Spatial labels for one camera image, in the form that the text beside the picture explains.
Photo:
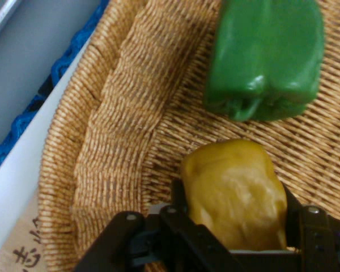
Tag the woven wicker basket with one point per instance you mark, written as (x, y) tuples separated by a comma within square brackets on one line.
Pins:
[(116, 113)]

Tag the blue mesh cloth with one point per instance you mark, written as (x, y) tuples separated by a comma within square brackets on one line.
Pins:
[(5, 147)]

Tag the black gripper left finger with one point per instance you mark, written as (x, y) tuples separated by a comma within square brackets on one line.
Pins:
[(164, 246)]

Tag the wooden cutting board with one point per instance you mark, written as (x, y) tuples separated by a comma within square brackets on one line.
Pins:
[(17, 243)]

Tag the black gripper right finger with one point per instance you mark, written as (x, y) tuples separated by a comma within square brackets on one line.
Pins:
[(320, 241)]

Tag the green bell pepper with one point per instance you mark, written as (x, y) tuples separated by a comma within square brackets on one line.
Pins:
[(260, 62)]

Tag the horizontal aluminium frame rail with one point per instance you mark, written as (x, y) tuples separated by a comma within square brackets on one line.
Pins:
[(0, 17)]

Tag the yellow bell pepper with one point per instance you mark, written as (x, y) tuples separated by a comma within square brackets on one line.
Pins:
[(235, 192)]

